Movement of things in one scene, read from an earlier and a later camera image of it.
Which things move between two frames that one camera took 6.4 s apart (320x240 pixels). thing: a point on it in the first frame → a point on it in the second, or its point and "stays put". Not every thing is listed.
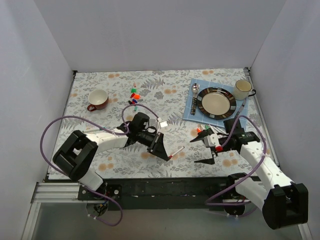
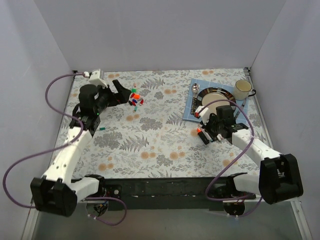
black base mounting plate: x=160 y=194 stays put
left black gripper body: x=155 y=142 → x=111 y=92
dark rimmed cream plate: x=216 y=103 stays put
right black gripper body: x=213 y=146 → x=211 y=132
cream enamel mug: x=243 y=89 stays put
